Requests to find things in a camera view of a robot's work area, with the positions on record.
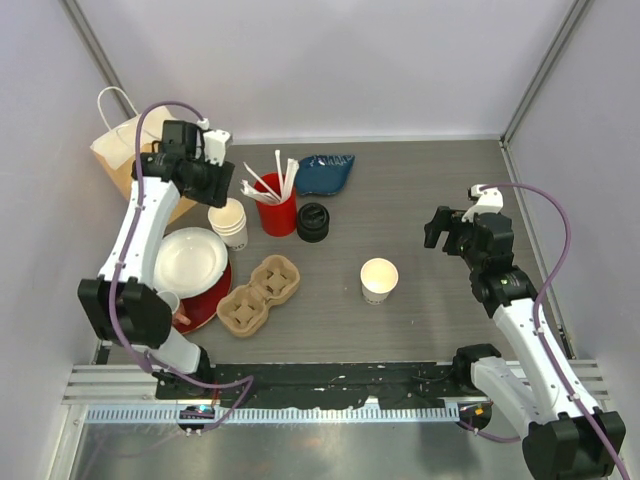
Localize red straw holder cup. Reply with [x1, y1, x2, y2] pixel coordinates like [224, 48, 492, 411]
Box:
[254, 172, 297, 237]

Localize white paper plates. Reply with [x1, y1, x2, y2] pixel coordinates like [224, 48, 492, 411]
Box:
[153, 227, 228, 299]

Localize brown paper bag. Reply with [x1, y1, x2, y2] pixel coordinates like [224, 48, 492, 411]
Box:
[90, 86, 174, 200]

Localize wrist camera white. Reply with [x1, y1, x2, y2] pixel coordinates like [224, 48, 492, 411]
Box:
[462, 184, 504, 223]
[201, 130, 233, 166]

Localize pink mug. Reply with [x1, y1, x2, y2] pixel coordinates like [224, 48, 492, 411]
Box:
[157, 290, 191, 326]

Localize white slotted cable duct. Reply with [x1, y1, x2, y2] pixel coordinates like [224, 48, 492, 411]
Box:
[85, 403, 459, 425]

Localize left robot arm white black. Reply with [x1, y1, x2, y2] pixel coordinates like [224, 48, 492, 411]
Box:
[77, 120, 234, 399]

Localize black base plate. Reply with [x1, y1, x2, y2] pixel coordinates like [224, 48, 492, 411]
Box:
[154, 360, 501, 409]

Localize brown pulp cup carrier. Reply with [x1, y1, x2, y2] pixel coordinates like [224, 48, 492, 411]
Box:
[216, 255, 301, 338]

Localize stack of white paper cups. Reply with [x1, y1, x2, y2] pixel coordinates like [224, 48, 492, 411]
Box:
[207, 198, 248, 251]

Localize stack of black lids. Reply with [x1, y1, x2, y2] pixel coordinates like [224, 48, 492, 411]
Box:
[296, 202, 330, 243]

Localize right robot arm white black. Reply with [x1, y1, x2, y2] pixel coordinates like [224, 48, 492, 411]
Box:
[424, 206, 626, 479]

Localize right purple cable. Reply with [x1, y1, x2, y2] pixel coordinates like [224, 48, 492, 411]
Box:
[457, 182, 631, 480]

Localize blue ceramic leaf dish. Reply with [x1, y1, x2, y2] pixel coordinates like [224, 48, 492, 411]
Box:
[294, 154, 356, 196]

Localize red round tray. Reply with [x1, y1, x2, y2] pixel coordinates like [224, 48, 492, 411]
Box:
[175, 262, 233, 335]

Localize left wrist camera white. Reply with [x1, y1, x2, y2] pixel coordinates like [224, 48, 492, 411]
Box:
[201, 130, 233, 166]

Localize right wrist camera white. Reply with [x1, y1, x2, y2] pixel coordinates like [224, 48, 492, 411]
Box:
[462, 184, 504, 223]

